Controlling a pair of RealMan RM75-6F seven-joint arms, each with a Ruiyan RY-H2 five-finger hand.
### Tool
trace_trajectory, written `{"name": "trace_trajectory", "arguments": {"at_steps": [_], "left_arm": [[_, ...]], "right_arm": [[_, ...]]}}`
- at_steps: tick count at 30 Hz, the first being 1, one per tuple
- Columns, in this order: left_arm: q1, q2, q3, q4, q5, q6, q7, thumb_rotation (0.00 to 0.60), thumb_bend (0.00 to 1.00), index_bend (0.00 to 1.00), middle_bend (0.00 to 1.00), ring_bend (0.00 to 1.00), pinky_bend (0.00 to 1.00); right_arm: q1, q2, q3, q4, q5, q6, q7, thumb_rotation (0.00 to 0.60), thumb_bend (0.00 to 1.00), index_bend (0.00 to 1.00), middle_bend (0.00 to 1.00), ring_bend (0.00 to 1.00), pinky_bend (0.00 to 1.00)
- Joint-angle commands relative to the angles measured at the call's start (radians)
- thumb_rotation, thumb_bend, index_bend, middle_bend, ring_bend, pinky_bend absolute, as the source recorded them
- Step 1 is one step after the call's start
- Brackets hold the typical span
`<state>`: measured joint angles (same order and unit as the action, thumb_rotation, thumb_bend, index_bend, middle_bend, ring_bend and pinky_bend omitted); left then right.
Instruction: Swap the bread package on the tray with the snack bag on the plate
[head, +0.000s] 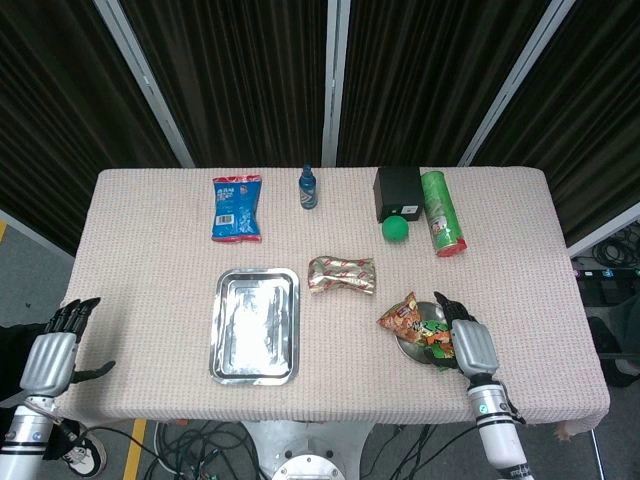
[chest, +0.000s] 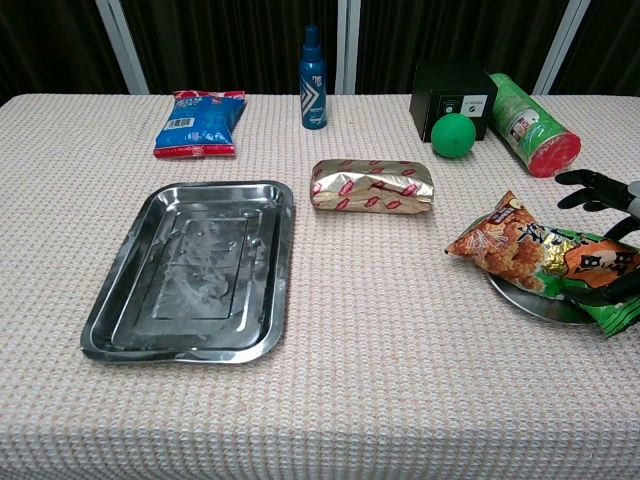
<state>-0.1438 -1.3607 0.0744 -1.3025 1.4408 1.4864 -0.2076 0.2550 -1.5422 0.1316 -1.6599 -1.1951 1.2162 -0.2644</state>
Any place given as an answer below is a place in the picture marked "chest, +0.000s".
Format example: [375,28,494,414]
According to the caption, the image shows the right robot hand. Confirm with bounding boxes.
[554,168,640,307]

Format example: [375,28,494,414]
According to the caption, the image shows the orange green chip bag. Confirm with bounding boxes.
[445,189,640,341]

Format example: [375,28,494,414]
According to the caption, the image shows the gold foil snack package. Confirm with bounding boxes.
[309,158,436,216]

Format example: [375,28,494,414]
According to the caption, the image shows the green chips can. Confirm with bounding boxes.
[486,72,583,180]

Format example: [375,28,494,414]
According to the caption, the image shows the round steel plate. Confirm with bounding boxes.
[486,271,602,327]

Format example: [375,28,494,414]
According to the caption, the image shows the dark curtain panel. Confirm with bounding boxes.
[355,0,572,96]
[119,0,347,96]
[549,0,640,97]
[0,0,127,107]

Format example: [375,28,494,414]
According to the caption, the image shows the green ball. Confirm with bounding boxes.
[430,112,478,161]

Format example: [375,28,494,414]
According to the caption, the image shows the black box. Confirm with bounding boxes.
[408,60,499,145]

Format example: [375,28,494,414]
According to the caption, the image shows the blue spray bottle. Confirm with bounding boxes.
[299,24,329,132]

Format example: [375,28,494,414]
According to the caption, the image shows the pink waffle tablecloth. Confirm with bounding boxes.
[0,92,640,480]

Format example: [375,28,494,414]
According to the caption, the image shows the blue red snack packet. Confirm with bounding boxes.
[152,89,248,161]

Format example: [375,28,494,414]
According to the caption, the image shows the rectangular steel tray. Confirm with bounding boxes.
[79,179,297,366]

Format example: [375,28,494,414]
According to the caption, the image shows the white screen frame post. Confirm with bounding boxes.
[531,0,592,97]
[334,0,363,96]
[94,0,151,96]

